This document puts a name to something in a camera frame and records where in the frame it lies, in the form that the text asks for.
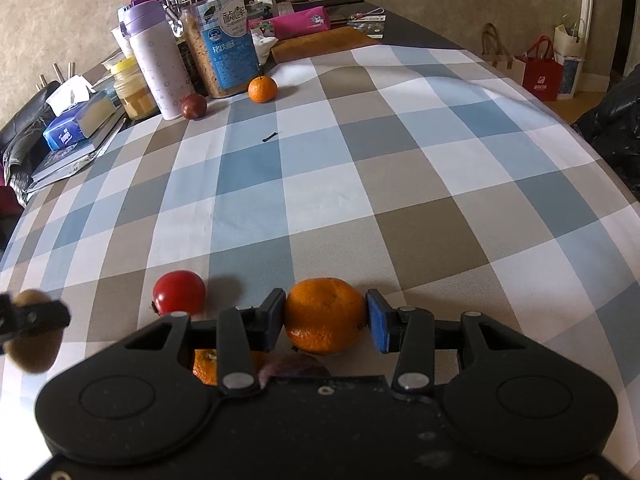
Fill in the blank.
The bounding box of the white paper bag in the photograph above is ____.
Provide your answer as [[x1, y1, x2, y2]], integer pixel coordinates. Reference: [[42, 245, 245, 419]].
[[552, 19, 587, 101]]

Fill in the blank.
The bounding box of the thick book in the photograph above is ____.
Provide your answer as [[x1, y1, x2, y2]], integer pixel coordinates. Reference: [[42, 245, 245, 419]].
[[75, 91, 126, 140]]

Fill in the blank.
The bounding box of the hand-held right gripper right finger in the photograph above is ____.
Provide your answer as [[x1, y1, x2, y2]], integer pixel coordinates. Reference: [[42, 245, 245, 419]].
[[365, 288, 536, 395]]

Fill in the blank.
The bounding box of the orange mandarin with stem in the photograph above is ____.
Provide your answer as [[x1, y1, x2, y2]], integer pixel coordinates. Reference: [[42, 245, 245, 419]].
[[192, 349, 273, 387]]

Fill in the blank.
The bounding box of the purple plum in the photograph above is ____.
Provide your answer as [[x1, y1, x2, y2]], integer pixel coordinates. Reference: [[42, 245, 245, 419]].
[[257, 353, 332, 386]]

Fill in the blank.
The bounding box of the brown paper bag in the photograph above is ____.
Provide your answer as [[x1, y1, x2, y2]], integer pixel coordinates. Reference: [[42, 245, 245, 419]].
[[480, 23, 527, 86]]

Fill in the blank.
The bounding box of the checked tablecloth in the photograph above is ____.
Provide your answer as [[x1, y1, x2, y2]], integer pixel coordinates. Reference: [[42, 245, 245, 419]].
[[0, 42, 640, 461]]

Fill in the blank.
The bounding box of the white tag card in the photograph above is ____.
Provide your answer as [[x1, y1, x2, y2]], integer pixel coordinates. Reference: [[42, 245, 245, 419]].
[[347, 7, 388, 41]]

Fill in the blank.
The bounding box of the small orange mandarin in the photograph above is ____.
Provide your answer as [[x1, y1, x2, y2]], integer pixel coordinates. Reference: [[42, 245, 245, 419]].
[[248, 75, 278, 104]]

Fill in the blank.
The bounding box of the teal book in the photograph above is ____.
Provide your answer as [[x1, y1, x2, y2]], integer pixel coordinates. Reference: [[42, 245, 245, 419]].
[[30, 110, 128, 183]]

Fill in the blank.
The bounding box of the red tomato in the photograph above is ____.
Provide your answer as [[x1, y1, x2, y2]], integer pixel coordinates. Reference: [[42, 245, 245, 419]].
[[151, 270, 207, 317]]

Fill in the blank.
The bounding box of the red paper bag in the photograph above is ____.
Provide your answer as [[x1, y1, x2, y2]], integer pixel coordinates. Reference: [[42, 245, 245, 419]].
[[521, 36, 565, 102]]

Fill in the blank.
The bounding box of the dark red plum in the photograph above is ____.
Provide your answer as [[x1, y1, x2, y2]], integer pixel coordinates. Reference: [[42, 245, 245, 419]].
[[180, 93, 208, 121]]

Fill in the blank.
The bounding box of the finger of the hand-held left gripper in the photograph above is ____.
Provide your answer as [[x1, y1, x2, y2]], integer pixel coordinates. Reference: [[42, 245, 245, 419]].
[[0, 294, 72, 356]]

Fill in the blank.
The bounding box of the clear jar with blue label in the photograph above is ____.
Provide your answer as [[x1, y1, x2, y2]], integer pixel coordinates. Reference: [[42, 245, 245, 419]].
[[164, 0, 266, 100]]

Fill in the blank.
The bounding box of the crumpled white tissue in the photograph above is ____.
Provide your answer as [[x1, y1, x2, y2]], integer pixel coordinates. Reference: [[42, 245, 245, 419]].
[[250, 27, 281, 66]]

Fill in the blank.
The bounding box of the yellow lid glass jar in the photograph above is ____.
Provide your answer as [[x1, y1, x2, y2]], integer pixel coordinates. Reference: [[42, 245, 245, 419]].
[[108, 57, 160, 122]]

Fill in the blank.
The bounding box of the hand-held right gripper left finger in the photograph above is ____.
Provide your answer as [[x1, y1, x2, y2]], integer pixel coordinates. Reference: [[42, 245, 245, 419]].
[[120, 288, 287, 396]]

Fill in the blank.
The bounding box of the white curved pipe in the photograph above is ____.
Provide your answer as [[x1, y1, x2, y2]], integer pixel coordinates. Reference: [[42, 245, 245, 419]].
[[580, 0, 598, 81]]

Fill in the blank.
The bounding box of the blue tissue pack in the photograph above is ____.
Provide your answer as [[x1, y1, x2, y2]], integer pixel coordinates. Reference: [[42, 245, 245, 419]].
[[42, 112, 93, 152]]

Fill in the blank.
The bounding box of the black grey jacket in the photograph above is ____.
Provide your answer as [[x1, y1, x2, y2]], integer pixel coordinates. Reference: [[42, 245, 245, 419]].
[[0, 80, 63, 201]]

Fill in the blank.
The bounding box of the black puffer jacket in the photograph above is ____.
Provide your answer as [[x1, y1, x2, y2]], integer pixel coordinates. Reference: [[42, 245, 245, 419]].
[[570, 65, 640, 241]]

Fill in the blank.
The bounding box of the magenta pillow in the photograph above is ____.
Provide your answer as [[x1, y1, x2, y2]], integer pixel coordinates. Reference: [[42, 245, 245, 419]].
[[0, 184, 28, 261]]

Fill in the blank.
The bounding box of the orange brown board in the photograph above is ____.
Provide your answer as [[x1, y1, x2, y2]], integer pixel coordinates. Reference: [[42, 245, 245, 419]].
[[270, 26, 381, 64]]

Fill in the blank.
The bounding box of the pink pencil case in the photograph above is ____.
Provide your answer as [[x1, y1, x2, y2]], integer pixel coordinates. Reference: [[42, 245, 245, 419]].
[[262, 6, 332, 41]]

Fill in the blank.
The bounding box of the brown kiwi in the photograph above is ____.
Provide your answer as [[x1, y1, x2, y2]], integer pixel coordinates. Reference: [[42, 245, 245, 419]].
[[0, 289, 65, 375]]

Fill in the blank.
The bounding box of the purple and white thermos bottle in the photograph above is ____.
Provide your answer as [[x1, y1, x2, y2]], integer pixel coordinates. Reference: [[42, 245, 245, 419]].
[[118, 1, 193, 121]]

